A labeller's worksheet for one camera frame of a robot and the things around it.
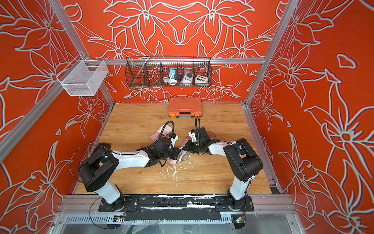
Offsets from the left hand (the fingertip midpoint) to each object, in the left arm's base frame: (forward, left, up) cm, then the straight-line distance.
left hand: (181, 149), depth 89 cm
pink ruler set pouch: (-2, 0, 0) cm, 2 cm away
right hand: (+1, +1, 0) cm, 1 cm away
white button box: (+39, -10, +25) cm, 48 cm away
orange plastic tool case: (+36, 0, +1) cm, 36 cm away
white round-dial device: (+36, -2, +29) cm, 46 cm away
